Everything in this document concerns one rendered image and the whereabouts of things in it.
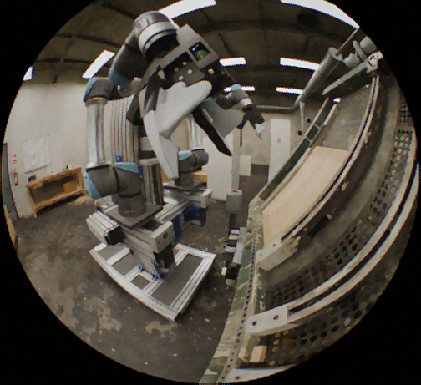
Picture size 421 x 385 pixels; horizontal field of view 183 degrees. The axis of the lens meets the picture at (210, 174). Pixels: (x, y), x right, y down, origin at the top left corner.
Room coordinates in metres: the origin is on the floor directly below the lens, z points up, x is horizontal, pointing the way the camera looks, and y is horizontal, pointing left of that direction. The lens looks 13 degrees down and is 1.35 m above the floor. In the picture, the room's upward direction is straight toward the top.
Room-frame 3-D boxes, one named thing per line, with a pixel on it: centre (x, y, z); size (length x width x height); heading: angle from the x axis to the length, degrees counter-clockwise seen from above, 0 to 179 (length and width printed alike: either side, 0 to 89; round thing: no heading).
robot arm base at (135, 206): (0.55, 0.37, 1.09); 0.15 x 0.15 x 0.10
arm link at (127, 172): (0.55, 0.38, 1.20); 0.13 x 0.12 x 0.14; 145
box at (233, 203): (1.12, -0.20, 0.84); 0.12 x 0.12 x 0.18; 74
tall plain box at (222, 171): (3.44, -0.35, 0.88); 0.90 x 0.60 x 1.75; 158
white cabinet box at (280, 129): (4.17, -2.15, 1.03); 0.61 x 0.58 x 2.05; 158
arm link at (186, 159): (1.02, 0.19, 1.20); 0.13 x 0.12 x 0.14; 133
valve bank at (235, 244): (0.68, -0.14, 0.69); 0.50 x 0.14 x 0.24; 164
